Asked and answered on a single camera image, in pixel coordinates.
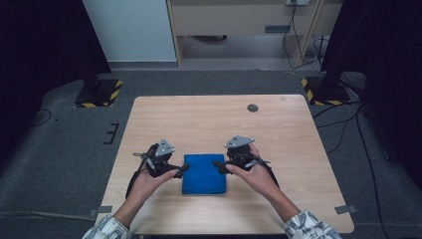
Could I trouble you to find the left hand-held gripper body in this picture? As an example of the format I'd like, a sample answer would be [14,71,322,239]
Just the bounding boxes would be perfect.
[133,138,182,178]

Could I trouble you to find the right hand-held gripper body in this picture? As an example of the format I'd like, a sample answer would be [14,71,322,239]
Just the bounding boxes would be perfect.
[224,134,263,167]

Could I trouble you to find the blue cloth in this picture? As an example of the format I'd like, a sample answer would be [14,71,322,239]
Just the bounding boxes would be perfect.
[181,153,228,195]

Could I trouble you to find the person's right hand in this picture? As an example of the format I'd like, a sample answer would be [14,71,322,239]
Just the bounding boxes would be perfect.
[226,142,283,202]

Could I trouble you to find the person's left hand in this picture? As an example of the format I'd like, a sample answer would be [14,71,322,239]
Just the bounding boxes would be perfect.
[132,168,180,203]

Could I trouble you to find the black floor tape mark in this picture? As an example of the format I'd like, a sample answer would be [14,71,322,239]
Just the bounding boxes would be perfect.
[103,122,120,145]

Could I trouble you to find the dark grey floor mat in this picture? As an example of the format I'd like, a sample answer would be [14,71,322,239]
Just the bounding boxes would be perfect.
[0,69,422,239]

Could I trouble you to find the grey tape piece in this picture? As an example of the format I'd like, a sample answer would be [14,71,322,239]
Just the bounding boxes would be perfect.
[89,205,113,219]
[333,204,358,215]

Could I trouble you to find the striped-edge black stand base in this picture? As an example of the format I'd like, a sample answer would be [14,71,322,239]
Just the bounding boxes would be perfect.
[301,59,352,107]
[74,66,123,109]

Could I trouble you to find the beige wooden desk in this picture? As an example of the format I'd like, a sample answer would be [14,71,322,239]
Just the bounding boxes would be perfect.
[165,0,344,69]

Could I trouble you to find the white panel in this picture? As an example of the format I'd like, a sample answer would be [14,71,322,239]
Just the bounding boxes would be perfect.
[81,0,177,63]

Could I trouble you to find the dark curtain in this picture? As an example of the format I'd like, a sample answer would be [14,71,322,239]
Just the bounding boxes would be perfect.
[319,0,422,182]
[0,0,112,173]

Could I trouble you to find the right hand-held gripper black cable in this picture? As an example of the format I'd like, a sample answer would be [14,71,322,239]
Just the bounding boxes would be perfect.
[255,158,281,188]

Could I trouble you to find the hand-held gripper black cable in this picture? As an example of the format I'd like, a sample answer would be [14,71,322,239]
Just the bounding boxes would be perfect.
[124,143,157,199]
[255,158,281,188]

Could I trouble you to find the left hand-held gripper black cable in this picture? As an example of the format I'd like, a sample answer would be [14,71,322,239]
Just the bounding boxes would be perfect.
[124,143,157,199]

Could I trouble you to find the black hanging power cable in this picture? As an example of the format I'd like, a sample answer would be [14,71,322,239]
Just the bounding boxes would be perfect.
[282,3,321,71]

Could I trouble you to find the grey floor cable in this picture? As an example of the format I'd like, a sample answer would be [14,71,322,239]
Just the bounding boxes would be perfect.
[0,210,98,222]

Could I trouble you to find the long black floor cable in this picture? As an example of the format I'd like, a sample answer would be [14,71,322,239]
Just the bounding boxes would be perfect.
[355,109,386,239]

